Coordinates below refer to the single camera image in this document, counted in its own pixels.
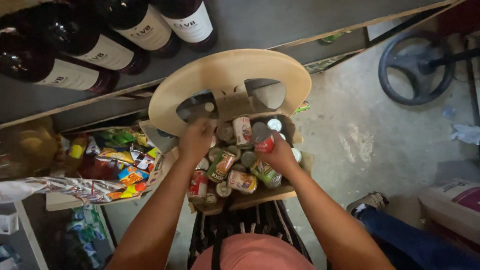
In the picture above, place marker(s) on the brown cardboard can box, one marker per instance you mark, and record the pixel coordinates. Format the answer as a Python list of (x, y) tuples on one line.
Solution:
[(258, 195)]

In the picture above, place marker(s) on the carton of colourful snack packets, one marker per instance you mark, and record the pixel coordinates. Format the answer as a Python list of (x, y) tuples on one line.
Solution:
[(120, 165)]

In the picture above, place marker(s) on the person's right hand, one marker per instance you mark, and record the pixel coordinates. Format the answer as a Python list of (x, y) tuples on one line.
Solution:
[(281, 157)]

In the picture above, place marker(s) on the grey wood-edged shelf rack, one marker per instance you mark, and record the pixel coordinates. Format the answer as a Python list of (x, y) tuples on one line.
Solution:
[(255, 26)]

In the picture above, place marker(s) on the pink shirt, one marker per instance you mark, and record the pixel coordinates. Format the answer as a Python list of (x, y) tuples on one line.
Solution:
[(255, 255)]

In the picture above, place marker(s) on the heap of food cans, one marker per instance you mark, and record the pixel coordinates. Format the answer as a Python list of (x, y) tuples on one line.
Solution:
[(228, 168)]

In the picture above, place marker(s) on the person's left hand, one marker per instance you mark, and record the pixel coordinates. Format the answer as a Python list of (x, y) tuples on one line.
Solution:
[(195, 142)]

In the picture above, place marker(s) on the yellow plastic bottle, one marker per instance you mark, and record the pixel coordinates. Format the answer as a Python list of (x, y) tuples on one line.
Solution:
[(35, 142)]

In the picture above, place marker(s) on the dark white-label wine bottle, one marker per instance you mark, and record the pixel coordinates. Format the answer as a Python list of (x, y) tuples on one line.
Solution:
[(144, 32), (63, 73), (101, 52), (189, 22)]

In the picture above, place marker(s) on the small blue litter scrap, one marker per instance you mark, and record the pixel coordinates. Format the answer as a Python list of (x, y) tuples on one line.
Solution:
[(449, 111)]

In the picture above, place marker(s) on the black metal pole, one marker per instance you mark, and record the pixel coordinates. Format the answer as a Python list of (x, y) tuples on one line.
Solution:
[(455, 58)]

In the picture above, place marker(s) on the red food can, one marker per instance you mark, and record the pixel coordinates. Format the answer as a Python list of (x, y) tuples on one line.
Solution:
[(263, 139)]

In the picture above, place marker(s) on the round beige cutout board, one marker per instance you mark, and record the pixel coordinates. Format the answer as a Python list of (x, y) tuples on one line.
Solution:
[(225, 75)]

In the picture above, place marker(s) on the small white box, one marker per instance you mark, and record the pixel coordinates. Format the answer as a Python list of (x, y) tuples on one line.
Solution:
[(8, 223)]

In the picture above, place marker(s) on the crumpled white plastic scrap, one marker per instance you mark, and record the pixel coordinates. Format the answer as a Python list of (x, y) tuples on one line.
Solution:
[(467, 134)]

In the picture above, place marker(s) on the pack of water bottles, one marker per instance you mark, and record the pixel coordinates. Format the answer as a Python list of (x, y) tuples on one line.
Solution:
[(86, 232)]

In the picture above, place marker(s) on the black striped skirt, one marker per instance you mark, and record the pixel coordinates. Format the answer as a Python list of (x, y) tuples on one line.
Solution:
[(262, 221)]

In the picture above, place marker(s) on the person's left fingers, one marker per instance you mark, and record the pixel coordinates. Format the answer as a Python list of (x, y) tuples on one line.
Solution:
[(202, 124)]

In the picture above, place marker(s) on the white sack with purple label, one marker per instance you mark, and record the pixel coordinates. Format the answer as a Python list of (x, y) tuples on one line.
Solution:
[(453, 206)]

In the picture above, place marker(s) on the black steering wheel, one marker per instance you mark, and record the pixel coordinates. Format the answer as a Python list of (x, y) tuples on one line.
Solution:
[(392, 80)]

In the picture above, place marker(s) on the strip of shiny sachets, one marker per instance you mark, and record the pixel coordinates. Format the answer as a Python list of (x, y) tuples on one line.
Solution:
[(71, 187)]

